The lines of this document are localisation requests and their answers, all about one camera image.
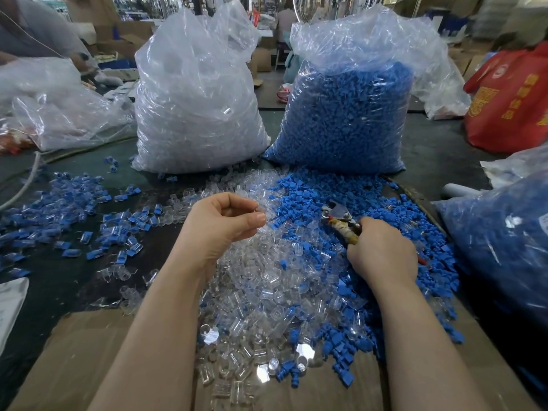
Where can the pile of assembled blue-clear pieces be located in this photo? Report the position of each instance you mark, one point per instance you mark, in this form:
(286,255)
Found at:
(72,218)

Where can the pile of clear plastic caps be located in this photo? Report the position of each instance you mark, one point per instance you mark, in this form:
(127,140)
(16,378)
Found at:
(261,295)

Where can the person's right thumb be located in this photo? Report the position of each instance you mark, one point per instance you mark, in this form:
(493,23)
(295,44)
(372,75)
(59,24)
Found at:
(358,238)

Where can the plastic bag of blue plugs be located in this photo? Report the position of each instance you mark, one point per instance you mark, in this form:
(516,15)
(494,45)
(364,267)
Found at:
(346,115)

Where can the person's left forearm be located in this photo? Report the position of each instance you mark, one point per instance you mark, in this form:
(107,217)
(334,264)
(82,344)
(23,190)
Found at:
(158,338)

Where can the brown cardboard sheet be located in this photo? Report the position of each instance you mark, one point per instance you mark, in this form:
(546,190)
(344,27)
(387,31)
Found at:
(72,363)

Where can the plastic bag of assembled pieces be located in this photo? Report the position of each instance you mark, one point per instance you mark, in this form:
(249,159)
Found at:
(501,248)

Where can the small brown cardboard box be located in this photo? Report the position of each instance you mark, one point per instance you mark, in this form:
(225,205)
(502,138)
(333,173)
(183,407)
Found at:
(262,59)

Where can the open brown cardboard box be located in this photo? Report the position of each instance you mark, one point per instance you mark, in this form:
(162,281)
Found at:
(122,40)

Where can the person's right forearm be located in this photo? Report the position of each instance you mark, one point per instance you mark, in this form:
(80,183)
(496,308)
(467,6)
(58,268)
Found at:
(421,350)

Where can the white plastic tube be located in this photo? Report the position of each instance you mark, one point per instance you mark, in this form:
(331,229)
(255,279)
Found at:
(460,191)

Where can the red printed bag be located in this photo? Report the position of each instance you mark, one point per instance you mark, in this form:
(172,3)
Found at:
(511,102)

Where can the person's left thumb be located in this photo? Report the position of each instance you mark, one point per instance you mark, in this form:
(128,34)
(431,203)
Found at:
(250,224)

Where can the small clear plastic bag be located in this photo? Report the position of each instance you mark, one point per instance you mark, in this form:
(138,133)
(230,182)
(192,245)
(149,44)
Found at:
(518,166)

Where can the plastic bag of clear caps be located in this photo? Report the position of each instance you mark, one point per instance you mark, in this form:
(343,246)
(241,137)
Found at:
(197,102)

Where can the person's left hand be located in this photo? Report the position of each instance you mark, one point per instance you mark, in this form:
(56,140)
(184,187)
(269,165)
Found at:
(209,235)

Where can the blue plastic crate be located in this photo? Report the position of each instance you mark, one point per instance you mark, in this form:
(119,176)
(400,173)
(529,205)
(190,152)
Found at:
(117,64)

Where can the crumpled clear plastic bag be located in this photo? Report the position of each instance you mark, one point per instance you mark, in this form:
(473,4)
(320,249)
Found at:
(60,111)

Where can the clear plastic cap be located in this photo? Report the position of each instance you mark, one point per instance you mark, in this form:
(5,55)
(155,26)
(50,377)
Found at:
(262,211)

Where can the person's right hand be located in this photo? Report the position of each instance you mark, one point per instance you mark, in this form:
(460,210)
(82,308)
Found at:
(385,256)

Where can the white paper sheet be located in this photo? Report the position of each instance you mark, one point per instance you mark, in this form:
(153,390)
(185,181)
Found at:
(10,308)

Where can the pile of blue plastic plugs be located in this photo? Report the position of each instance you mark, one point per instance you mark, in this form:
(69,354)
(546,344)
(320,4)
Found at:
(376,209)

